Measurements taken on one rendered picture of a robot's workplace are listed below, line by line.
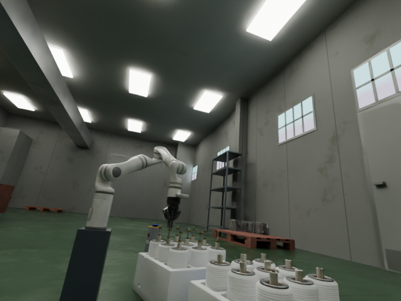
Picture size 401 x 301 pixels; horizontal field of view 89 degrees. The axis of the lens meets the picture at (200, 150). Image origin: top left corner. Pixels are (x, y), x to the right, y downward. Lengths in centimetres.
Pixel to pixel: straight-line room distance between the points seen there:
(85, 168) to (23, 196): 270
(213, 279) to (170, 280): 25
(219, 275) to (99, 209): 65
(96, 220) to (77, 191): 1076
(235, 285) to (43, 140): 1239
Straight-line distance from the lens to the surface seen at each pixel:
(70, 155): 1227
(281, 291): 66
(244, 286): 74
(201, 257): 112
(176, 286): 104
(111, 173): 115
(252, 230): 475
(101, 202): 115
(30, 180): 1249
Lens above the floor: 41
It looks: 18 degrees up
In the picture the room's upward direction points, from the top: 6 degrees clockwise
